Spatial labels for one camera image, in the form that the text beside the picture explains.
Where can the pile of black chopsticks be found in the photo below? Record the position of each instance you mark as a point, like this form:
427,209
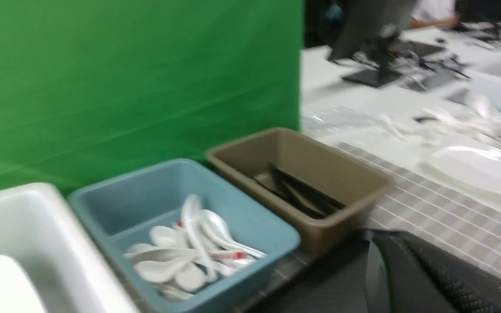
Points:
298,193

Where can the brown plastic bin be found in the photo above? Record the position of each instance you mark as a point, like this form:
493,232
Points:
341,176

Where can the white plates on far table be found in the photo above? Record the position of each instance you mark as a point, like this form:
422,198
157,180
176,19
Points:
473,165

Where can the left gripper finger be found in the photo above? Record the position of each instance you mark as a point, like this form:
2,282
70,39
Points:
405,274

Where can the grey checkered tablecloth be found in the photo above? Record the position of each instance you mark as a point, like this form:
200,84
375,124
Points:
444,217

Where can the green backdrop cloth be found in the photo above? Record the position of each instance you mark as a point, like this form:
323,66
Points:
90,89

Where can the stack of white square plates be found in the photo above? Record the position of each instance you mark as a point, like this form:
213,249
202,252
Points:
17,292

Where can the pile of white spoons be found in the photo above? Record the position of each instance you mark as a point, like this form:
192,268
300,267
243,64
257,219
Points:
198,250

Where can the teal plastic bin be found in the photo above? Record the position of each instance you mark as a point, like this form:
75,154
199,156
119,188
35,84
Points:
119,212

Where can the black monitor on stand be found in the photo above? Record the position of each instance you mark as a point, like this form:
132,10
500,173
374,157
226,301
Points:
371,27

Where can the white bin on far table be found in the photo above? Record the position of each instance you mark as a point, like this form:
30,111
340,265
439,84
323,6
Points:
500,84

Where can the large white plastic bin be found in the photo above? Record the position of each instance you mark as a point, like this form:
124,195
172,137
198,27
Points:
39,230

